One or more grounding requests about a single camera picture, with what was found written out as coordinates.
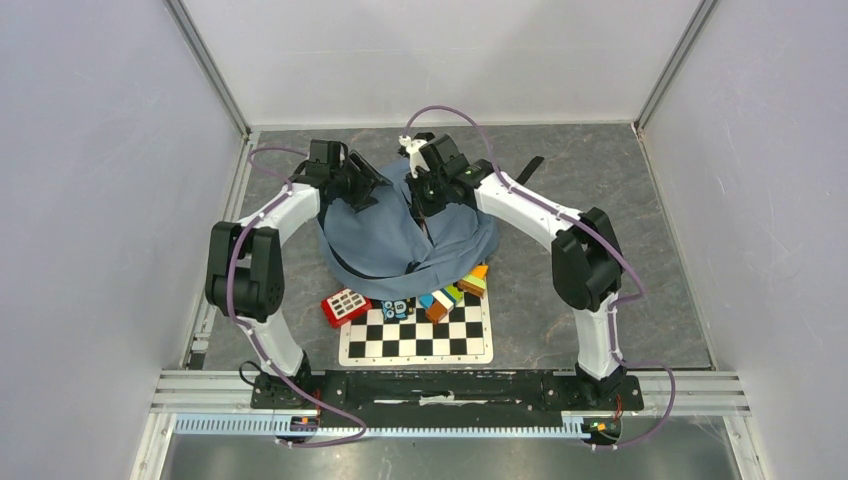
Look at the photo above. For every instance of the blue owl toy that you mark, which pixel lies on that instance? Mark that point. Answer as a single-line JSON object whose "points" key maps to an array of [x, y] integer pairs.
{"points": [[398, 310]]}

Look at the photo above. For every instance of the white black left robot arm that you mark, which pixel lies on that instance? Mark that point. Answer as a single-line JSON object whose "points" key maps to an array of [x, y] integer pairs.
{"points": [[245, 274]]}

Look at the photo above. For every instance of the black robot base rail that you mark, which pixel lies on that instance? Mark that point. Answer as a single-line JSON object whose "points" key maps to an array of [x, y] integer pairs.
{"points": [[337, 406]]}

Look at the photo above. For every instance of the black white chess mat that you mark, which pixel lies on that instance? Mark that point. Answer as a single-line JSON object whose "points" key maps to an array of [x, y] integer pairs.
{"points": [[463, 338]]}

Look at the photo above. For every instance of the multicolour toy brick stack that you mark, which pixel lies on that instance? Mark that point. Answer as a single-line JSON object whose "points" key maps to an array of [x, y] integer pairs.
{"points": [[440, 303]]}

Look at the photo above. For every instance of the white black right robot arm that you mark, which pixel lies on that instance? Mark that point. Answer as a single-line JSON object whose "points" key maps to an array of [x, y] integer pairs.
{"points": [[586, 260]]}

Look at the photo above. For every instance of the blue grey backpack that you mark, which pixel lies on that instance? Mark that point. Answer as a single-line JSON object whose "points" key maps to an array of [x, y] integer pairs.
{"points": [[384, 254]]}

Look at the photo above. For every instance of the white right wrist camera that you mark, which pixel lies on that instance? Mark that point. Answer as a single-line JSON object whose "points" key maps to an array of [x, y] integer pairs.
{"points": [[412, 147]]}

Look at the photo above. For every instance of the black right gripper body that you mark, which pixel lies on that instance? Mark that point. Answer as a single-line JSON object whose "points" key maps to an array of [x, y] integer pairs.
{"points": [[429, 196]]}

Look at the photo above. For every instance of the red toy block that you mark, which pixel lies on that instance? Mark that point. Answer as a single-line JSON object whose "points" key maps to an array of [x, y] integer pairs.
{"points": [[344, 306]]}

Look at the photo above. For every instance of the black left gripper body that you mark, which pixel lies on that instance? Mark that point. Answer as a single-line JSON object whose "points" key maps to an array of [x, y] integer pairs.
{"points": [[354, 186]]}

